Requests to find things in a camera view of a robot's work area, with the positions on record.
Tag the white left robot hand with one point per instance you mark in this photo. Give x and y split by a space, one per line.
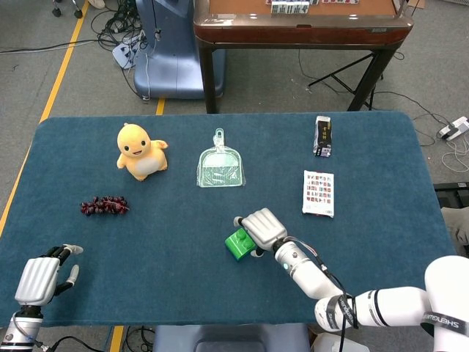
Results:
36 280

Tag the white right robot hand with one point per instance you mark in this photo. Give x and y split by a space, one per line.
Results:
265 227

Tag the green building block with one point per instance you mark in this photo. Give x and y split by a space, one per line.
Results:
238 247

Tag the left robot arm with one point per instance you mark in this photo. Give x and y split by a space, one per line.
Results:
22 330

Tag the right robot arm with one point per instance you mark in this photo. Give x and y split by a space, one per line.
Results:
311 275

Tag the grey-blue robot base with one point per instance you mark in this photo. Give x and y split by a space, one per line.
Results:
231 339

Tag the white picture card box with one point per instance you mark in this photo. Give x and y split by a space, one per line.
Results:
318 194

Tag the plastic-wrapped clear dustpan set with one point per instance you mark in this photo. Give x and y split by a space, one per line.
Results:
220 165

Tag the dark red grape bunch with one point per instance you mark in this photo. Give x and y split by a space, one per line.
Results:
104 206

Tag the blue table cloth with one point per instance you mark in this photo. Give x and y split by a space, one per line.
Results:
165 220

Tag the small black drink carton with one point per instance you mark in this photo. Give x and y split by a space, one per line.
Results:
323 135

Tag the yellow plush duck toy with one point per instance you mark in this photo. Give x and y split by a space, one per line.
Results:
135 146

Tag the black flat object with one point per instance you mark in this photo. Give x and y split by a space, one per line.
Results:
452 196

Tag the beige fabric object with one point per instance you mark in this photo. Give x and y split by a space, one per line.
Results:
458 227

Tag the brown mahjong table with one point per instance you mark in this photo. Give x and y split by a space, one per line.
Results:
293 33

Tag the white power strip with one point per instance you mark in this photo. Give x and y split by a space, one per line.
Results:
458 126
122 55

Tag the bamboo-face mahjong tile row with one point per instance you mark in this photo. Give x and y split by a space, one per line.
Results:
289 8

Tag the red-face mahjong tile row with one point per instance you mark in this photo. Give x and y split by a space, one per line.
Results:
340 1

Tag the chrome wheeled stool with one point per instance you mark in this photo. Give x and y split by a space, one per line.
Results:
67 7

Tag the blue-grey machine pedestal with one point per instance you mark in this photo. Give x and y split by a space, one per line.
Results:
172 55

